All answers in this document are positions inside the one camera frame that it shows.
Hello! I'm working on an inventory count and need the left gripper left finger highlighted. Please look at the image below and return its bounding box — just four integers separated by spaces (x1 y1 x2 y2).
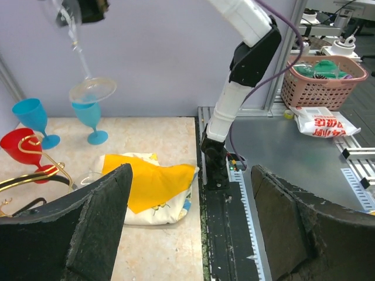
1 164 132 280

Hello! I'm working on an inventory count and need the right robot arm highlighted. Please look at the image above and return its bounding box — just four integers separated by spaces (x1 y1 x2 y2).
200 1 281 190

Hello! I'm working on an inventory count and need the white red printed bag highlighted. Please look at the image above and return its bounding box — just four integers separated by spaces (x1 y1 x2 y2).
290 107 361 138

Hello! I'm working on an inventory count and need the yellow floral cloth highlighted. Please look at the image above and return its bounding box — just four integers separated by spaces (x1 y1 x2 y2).
91 153 199 226

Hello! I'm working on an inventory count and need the gold wire glass rack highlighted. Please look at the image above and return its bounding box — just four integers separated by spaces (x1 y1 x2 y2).
1 134 74 192

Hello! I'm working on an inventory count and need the pink plastic basket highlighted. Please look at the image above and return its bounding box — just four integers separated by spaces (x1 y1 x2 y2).
281 56 369 111

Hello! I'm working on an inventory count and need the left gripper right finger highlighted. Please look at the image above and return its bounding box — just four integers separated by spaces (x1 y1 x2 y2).
251 165 374 280

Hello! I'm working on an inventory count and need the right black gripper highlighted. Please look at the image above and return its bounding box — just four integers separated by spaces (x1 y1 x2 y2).
78 0 109 23

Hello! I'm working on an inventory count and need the clear wine glass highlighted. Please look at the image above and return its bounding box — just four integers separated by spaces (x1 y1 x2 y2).
42 1 117 104
75 172 103 189

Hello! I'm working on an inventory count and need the red wine glass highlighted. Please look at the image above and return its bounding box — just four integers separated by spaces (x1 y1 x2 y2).
1 128 57 177

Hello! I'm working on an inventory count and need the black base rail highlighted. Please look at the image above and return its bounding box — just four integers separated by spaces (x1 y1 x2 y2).
199 169 266 280

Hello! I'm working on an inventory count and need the aluminium frame rail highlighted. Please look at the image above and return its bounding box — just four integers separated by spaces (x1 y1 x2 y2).
334 136 374 215

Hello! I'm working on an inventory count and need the blue wine glass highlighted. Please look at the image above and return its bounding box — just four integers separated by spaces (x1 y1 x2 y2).
12 98 60 149
71 102 108 145

